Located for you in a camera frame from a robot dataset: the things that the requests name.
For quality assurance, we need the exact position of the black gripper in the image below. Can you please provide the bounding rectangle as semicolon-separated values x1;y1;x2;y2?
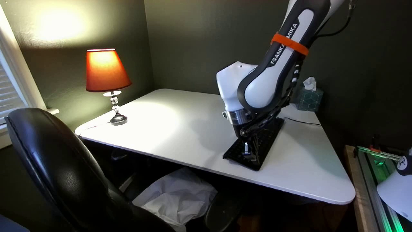
234;108;283;157

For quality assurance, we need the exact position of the white window blind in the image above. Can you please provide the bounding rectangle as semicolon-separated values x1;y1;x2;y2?
0;55;28;130

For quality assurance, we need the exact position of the white rounded object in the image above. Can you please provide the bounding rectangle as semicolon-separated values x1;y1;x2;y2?
376;170;412;223

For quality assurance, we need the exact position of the black cap with logo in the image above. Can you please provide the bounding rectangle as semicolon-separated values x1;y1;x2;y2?
395;147;412;176

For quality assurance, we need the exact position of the orange arm strap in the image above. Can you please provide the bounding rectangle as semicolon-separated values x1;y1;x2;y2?
270;32;310;58

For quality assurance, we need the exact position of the black keyboard cable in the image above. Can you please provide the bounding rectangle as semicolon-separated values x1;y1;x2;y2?
281;114;322;127

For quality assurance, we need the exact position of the teal tissue box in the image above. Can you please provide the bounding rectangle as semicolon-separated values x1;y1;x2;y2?
295;76;324;113

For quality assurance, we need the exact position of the white cloth under desk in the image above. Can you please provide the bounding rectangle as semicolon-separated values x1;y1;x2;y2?
131;166;217;230

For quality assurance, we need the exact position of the wooden framed metal stand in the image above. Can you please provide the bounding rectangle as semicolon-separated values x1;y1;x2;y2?
342;143;412;232

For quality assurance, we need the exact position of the white window frame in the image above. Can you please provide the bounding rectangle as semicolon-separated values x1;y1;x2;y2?
0;5;60;149

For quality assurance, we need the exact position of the black leather office chair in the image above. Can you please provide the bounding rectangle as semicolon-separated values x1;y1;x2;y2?
4;107;175;232

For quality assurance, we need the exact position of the orange shade table lamp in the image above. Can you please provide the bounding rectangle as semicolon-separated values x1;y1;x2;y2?
84;47;133;126

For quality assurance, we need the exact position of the black computer keyboard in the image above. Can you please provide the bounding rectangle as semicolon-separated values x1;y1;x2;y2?
221;117;286;172

